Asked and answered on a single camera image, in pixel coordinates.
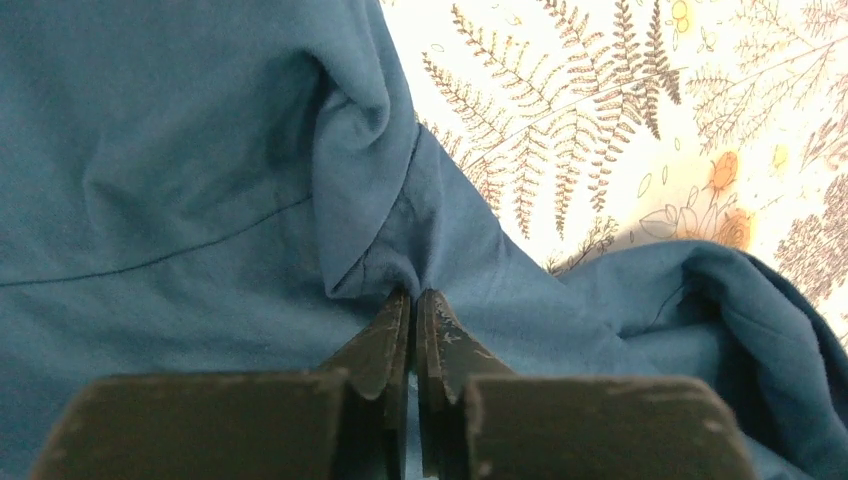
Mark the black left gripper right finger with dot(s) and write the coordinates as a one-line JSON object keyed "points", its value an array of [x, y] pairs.
{"points": [[447, 355]]}

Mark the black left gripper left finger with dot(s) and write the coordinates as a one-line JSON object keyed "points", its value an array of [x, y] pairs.
{"points": [[372, 427]]}

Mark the blue shirt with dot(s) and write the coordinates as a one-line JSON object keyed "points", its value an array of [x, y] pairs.
{"points": [[237, 185]]}

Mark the floral patterned table mat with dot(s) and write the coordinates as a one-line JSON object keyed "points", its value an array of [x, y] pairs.
{"points": [[593, 126]]}

